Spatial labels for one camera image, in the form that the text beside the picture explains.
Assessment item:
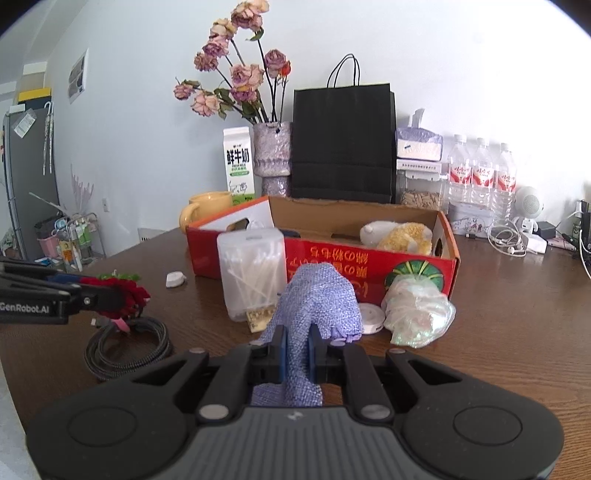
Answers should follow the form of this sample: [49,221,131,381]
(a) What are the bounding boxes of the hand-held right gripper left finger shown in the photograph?
[119,324,288,424]

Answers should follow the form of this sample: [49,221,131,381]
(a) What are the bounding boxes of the gold card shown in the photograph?
[246,308,274,333]

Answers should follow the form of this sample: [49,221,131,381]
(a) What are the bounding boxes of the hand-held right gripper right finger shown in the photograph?
[308,324,467,423]

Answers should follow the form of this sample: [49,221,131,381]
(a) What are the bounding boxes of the braided cable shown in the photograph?
[84,316,172,382]

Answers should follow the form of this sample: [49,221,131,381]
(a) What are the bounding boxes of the red label water bottle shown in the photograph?
[447,134,472,206]
[468,137,495,217]
[490,142,517,222]

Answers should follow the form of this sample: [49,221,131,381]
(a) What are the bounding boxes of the yellow mug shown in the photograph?
[179,191,234,234]

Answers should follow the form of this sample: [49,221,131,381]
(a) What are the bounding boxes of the white wired earphones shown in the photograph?
[487,222,527,257]

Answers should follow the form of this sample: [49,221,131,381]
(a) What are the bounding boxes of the pink feather decoration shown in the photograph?
[69,164,95,217]

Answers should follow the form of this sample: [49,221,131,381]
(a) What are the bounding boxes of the dried pink roses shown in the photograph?
[173,0,293,124]

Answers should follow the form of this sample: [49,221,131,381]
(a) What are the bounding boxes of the white wall vent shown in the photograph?
[137,227,174,243]

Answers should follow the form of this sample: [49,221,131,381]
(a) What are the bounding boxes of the iridescent plastic bag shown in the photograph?
[381,272,458,349]

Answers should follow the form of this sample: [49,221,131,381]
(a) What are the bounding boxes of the white printed tin box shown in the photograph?
[447,203,497,238]

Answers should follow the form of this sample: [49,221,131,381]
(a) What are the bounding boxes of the grey refrigerator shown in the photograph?
[2,88,63,261]

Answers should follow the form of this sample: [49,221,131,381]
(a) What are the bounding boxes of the red cardboard box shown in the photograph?
[186,195,461,305]

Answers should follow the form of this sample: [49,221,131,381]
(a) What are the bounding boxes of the black paper bag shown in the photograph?
[290,54,398,205]

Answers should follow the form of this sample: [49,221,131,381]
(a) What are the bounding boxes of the clear cotton swab box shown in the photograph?
[217,227,286,323]

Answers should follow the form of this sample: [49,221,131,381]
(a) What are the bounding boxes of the purple woven cloth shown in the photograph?
[250,262,363,408]

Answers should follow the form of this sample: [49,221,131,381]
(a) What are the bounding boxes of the white and yellow plush toy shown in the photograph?
[360,220,435,256]

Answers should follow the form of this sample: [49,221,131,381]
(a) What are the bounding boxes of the black upright device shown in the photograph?
[573,199,591,280]

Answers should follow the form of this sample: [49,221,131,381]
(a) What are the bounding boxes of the purple tissue pack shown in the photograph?
[394,108,445,162]

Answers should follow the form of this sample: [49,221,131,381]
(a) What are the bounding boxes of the red artificial rose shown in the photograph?
[96,271,151,333]

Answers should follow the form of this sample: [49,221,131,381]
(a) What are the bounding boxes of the white round disc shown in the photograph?
[358,302,385,334]

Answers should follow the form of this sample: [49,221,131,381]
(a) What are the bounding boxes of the white wall panel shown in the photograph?
[68,48,90,104]

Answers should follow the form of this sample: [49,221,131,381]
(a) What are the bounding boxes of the wire storage rack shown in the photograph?
[34,212,107,273]

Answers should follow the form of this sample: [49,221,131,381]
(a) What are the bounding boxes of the white round robot speaker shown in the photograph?
[510,185,546,232]

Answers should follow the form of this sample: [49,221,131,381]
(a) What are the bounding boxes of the hanging folded umbrella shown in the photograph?
[42,102,55,175]

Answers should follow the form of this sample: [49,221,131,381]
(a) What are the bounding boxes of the white milk carton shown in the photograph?
[222,127,256,206]

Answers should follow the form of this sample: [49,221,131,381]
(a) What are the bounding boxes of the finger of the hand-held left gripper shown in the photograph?
[69,282,134,317]
[0,260,100,289]

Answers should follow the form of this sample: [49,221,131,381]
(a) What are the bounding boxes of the purple textured vase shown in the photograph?
[252,121,294,198]

